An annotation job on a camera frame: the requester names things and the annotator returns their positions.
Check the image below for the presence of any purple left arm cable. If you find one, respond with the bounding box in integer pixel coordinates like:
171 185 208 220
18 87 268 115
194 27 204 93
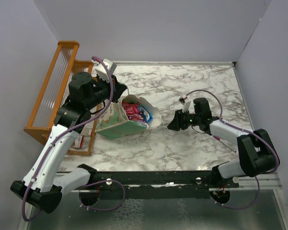
21 56 126 222

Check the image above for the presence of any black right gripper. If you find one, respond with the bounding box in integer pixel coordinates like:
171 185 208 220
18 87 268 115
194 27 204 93
167 108 201 131

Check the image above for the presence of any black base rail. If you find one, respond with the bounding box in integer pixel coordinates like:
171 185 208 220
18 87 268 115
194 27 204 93
79 171 239 205

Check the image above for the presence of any purple snack packet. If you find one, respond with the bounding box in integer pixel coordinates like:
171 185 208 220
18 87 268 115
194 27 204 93
127 114 145 122

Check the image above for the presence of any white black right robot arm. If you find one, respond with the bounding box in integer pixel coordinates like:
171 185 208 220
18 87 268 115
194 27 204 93
167 97 280 187

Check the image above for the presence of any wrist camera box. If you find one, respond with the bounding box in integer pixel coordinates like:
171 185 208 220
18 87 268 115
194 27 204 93
95 58 117 82
179 96 191 113

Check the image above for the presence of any wooden acrylic display rack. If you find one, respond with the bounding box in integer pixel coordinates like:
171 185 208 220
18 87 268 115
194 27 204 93
24 41 94 145

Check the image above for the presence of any blue snack packet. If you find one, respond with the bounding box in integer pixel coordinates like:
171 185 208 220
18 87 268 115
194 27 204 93
138 105 153 123

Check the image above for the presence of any small red box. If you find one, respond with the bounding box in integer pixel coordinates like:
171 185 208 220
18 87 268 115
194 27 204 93
73 135 84 149

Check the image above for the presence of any red snack packet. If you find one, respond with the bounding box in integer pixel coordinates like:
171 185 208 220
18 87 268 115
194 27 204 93
122 101 140 116

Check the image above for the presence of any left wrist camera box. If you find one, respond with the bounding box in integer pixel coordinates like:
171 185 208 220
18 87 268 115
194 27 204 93
95 58 117 82

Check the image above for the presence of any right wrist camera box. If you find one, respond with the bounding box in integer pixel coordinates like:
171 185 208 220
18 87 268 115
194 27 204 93
179 96 191 113

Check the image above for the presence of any green illustrated paper bag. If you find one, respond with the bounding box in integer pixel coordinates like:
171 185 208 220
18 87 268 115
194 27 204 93
95 94 164 139

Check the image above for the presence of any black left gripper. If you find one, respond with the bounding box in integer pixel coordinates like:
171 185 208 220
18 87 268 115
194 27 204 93
85 74 128 110

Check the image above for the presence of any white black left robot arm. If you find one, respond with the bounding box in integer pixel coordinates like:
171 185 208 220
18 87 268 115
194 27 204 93
10 72 127 221

